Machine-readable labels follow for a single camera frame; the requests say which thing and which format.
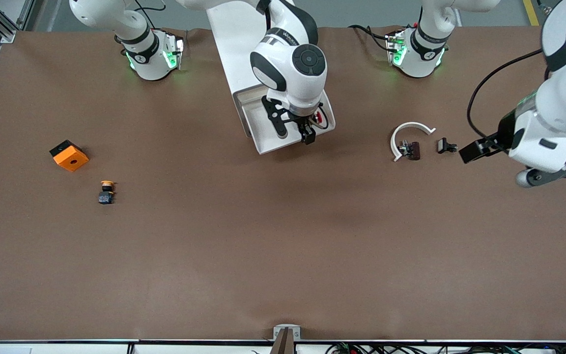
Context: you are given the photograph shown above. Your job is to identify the yellow capped push button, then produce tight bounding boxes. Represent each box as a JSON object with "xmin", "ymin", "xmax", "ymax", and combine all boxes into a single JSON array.
[{"xmin": 98, "ymin": 180, "xmax": 116, "ymax": 205}]

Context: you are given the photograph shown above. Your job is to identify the dark brown clip component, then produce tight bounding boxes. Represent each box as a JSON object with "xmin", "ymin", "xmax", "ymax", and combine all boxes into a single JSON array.
[{"xmin": 398, "ymin": 140, "xmax": 421, "ymax": 161}]

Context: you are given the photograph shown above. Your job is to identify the brown table cover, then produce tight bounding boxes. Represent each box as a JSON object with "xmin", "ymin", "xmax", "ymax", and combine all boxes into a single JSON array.
[{"xmin": 0, "ymin": 26, "xmax": 566, "ymax": 343}]

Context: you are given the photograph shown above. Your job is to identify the orange box with hole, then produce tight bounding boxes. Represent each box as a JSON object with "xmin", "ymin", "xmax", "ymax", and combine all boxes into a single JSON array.
[{"xmin": 49, "ymin": 140, "xmax": 89, "ymax": 173}]

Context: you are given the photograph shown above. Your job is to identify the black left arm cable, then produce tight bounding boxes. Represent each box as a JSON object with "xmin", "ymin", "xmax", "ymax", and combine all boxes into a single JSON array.
[{"xmin": 467, "ymin": 48, "xmax": 544, "ymax": 144}]

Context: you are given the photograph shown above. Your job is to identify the white curved plastic ring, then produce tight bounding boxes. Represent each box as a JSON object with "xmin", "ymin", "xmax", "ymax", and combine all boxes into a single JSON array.
[{"xmin": 390, "ymin": 121, "xmax": 436, "ymax": 162}]

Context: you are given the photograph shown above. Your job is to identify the black base cable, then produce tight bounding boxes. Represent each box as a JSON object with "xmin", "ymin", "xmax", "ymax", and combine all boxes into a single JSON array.
[{"xmin": 348, "ymin": 24, "xmax": 393, "ymax": 53}]

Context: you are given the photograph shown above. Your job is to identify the grey metal bracket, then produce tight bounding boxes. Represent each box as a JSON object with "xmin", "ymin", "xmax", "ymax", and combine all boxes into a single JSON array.
[{"xmin": 273, "ymin": 324, "xmax": 301, "ymax": 342}]

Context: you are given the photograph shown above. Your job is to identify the dark camera pole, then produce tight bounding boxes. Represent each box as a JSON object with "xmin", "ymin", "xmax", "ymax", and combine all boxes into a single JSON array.
[{"xmin": 269, "ymin": 328, "xmax": 296, "ymax": 354}]

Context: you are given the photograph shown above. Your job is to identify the black cable bundle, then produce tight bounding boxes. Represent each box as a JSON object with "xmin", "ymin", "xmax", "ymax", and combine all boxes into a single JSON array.
[{"xmin": 325, "ymin": 343, "xmax": 566, "ymax": 354}]

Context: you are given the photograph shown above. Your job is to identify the aluminium frame post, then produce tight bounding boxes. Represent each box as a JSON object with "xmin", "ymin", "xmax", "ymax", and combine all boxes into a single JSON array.
[{"xmin": 0, "ymin": 0, "xmax": 35, "ymax": 47}]

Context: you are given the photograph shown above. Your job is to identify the white table edge rail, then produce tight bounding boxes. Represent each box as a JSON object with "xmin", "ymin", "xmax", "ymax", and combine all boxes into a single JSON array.
[{"xmin": 0, "ymin": 339, "xmax": 566, "ymax": 354}]

